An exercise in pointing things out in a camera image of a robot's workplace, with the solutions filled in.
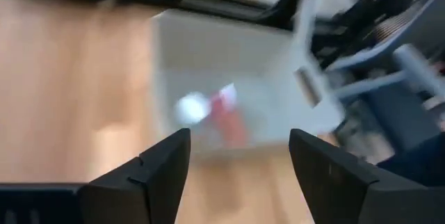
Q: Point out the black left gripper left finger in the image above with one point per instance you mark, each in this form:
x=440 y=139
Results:
x=153 y=182

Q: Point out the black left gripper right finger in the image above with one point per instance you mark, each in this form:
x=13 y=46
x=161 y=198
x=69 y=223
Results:
x=323 y=182

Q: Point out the small white-capped pill bottle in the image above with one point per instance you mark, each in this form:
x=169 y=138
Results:
x=191 y=108

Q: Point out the small red pill bottle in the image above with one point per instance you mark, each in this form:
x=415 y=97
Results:
x=227 y=121

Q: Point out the grey office chair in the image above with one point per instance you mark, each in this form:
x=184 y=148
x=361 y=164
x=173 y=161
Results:
x=375 y=57

